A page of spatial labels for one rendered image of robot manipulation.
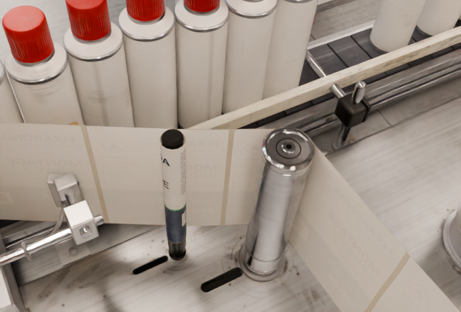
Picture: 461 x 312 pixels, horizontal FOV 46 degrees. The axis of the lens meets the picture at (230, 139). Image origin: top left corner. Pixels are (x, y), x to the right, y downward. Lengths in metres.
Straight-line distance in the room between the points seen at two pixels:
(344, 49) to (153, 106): 0.30
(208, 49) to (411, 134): 0.28
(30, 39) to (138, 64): 0.11
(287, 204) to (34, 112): 0.24
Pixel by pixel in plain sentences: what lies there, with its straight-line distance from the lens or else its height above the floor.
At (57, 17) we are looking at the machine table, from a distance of 0.86.
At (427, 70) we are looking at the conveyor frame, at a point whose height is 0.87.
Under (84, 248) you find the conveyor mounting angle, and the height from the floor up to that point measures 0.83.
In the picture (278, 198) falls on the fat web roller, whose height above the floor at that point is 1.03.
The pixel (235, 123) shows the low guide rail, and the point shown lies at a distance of 0.60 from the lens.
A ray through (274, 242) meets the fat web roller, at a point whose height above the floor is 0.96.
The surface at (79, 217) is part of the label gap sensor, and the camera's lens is 0.42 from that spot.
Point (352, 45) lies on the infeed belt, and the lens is 0.76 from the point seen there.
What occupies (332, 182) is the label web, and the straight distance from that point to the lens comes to 0.40.
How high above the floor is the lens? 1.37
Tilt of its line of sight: 53 degrees down
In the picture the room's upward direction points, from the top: 6 degrees clockwise
